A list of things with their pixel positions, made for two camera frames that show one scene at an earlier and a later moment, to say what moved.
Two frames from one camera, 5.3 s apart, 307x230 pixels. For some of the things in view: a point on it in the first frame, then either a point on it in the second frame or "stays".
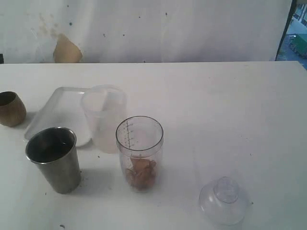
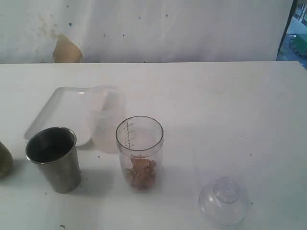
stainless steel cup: [54, 151] stays
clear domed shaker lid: [224, 203] stays
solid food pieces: [141, 174] stays
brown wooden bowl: [13, 110] → [6, 161]
